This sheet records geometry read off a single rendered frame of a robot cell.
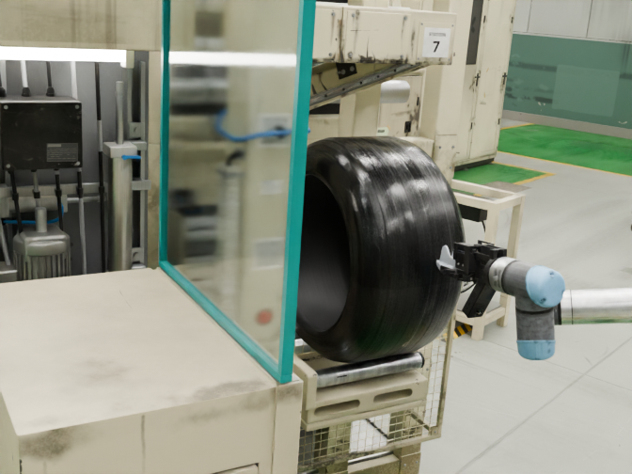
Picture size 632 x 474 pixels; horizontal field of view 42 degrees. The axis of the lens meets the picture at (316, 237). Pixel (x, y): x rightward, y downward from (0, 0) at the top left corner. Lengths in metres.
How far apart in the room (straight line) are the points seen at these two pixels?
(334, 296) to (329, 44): 0.71
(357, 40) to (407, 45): 0.16
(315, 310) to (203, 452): 1.18
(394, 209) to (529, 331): 0.42
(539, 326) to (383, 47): 0.94
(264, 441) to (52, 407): 0.30
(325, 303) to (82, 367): 1.21
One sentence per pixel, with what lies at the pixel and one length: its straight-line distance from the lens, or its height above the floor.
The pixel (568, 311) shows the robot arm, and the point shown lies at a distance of 1.81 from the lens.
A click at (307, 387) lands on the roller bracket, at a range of 1.96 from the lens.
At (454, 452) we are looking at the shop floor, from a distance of 3.60.
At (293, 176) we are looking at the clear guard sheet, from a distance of 1.09.
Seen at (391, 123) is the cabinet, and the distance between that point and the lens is 6.90.
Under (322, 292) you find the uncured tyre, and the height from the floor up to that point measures 0.99.
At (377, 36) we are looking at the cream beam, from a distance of 2.26.
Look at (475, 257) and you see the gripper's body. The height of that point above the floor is 1.29.
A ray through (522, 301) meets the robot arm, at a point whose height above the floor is 1.25.
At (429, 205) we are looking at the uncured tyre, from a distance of 1.93.
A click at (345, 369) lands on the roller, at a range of 2.06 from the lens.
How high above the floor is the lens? 1.81
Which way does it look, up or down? 17 degrees down
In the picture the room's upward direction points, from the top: 4 degrees clockwise
